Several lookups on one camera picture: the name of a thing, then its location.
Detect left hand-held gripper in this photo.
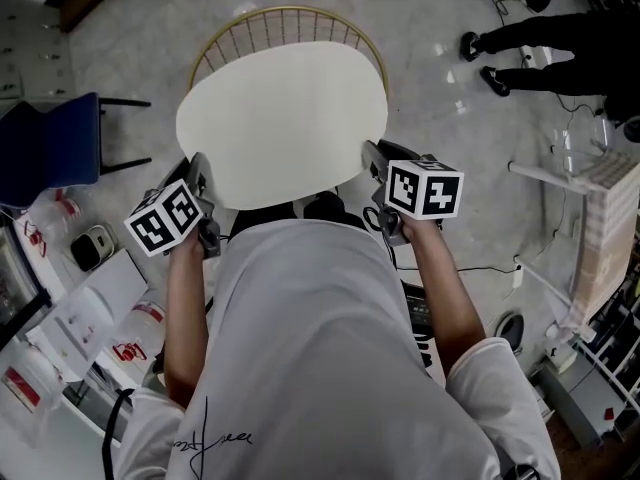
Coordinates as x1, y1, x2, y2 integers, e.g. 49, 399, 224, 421
123, 151, 224, 260

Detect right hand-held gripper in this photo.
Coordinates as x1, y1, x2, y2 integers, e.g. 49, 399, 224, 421
361, 139, 465, 248

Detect person's right forearm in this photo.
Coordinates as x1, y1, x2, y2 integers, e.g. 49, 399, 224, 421
407, 227, 487, 374

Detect person's left forearm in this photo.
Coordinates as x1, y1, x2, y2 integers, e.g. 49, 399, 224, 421
163, 255, 210, 409

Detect blue chair with black legs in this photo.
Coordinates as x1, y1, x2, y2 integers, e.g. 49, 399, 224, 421
0, 91, 152, 204

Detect person's left hand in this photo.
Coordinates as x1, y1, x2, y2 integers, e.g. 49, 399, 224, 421
169, 230, 205, 264

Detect person's right hand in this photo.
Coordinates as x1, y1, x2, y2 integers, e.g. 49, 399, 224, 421
401, 216, 444, 244

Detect person's black trousers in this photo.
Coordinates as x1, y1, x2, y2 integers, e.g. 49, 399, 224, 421
227, 190, 369, 242

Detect small beige black appliance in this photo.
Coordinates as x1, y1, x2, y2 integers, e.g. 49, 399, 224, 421
69, 224, 115, 273

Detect clear water jug red label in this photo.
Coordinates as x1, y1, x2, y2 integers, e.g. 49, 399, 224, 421
29, 190, 84, 259
112, 300, 166, 364
0, 340, 66, 414

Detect white water dispenser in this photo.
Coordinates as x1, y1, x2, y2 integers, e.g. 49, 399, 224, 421
27, 247, 150, 384

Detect white lockers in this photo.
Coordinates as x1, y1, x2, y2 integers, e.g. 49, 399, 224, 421
0, 0, 71, 102

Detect black round bin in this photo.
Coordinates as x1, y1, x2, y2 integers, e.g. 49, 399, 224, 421
494, 311, 526, 352

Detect person's white shirt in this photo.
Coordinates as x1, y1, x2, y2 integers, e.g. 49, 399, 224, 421
117, 217, 561, 480

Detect checkered tablecloth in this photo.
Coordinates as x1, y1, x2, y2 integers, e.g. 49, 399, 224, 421
567, 150, 640, 329

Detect brown cardboard box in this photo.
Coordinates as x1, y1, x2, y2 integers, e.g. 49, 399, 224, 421
579, 207, 640, 319

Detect grey metal box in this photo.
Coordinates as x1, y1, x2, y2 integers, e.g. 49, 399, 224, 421
534, 357, 626, 449

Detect glass table with white frame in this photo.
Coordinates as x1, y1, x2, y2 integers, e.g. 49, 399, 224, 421
508, 117, 640, 319

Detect thick black cable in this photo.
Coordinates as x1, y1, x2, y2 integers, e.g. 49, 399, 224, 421
102, 387, 136, 480

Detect white wire rack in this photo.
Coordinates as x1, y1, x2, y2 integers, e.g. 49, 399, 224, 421
574, 287, 640, 444

